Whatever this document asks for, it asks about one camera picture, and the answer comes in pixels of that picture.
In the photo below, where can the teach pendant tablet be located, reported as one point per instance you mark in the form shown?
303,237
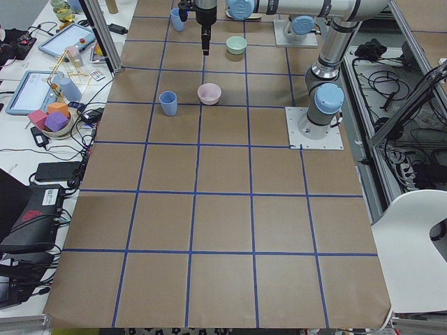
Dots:
72,35
33,93

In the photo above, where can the remote control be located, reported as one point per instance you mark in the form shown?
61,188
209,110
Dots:
97,75

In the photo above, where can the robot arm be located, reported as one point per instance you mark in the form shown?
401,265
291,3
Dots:
326,98
300,25

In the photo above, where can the mint green bowl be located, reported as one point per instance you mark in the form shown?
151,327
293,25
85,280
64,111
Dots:
236,45

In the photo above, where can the white chair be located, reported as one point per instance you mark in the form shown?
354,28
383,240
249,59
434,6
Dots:
413,268

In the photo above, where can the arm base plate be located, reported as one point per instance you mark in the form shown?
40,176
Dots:
286,37
302,134

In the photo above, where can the pink cup on desk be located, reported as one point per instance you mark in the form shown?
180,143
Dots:
73,54

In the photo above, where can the gold wire rack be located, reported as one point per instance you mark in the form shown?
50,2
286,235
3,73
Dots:
65,68

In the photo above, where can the pink bowl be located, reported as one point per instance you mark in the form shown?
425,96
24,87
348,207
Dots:
209,93

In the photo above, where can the blue bottle on desk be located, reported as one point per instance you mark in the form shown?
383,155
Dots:
70,90

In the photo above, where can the black power adapter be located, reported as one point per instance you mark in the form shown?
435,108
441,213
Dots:
40,139

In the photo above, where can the bowl of foam cubes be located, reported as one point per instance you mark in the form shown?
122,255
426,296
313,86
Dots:
56,123

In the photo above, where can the teach pendant tablet far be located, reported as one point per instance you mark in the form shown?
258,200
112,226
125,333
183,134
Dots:
72,35

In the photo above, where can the aluminium frame post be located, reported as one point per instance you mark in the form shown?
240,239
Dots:
94,15

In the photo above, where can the cardboard tube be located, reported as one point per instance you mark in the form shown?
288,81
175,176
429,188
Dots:
112,6

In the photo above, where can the teach pendant tablet near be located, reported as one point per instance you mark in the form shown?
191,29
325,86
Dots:
33,93

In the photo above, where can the black computer box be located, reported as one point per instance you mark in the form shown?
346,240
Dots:
35,230

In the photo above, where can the light blue cup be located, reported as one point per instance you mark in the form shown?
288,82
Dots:
175,19
168,101

